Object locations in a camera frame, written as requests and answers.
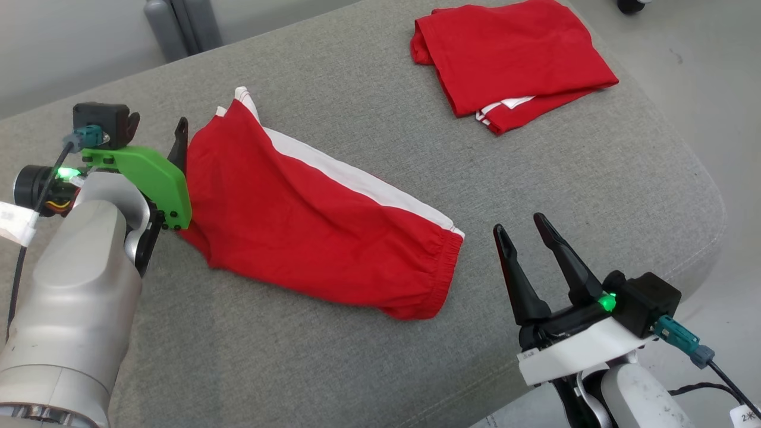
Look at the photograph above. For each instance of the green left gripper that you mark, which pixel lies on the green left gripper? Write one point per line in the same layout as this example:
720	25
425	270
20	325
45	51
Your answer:
154	178

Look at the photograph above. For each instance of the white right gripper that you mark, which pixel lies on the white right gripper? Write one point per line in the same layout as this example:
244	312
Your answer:
576	351

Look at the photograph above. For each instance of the red shorts with white stripe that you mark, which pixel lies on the red shorts with white stripe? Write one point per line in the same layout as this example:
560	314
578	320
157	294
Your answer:
297	238

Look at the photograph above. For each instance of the red Bulls basketball jersey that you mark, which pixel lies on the red Bulls basketball jersey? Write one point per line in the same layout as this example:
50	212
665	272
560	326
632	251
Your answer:
505	53

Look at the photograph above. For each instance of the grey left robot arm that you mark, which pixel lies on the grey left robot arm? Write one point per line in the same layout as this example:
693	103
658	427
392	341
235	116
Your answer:
77	297

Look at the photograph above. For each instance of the black caster wheel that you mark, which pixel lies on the black caster wheel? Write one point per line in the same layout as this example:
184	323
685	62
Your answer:
633	5

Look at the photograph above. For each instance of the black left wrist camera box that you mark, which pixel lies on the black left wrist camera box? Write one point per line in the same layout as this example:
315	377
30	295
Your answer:
110	119

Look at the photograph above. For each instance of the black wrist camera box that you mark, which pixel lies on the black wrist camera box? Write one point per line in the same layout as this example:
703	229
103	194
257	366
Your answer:
648	303
110	119

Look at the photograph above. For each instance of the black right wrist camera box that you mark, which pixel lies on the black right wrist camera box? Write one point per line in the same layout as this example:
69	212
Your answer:
648	303

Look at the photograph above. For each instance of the grey metal partition post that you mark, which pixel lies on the grey metal partition post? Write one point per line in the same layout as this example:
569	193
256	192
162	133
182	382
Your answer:
178	30

